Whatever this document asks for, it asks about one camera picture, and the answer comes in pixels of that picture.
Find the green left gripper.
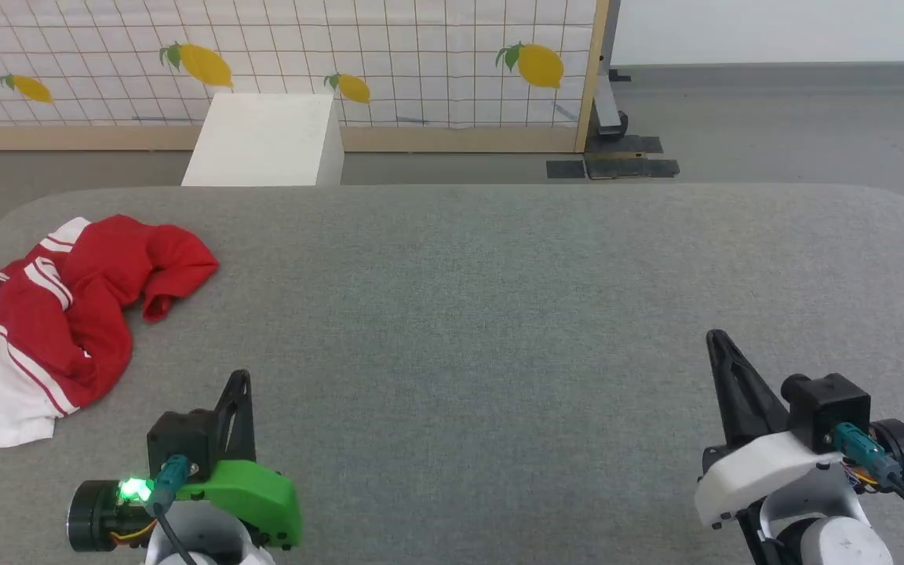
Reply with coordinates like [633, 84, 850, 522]
[66, 369, 304, 552]

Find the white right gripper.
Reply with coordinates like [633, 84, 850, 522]
[694, 329, 904, 527]

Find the red white Bulls jersey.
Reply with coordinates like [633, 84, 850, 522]
[0, 213, 221, 450]

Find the large black floor tape patch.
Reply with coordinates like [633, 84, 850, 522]
[584, 155, 680, 180]

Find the dark floor tape strip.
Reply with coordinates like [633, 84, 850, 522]
[585, 135, 663, 155]

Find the white box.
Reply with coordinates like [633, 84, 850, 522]
[181, 93, 345, 188]

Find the lemon print partition screen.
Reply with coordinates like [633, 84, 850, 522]
[0, 0, 610, 154]

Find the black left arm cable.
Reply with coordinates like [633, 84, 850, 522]
[152, 455, 200, 565]

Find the grey metal stand post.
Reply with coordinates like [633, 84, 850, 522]
[593, 0, 632, 142]

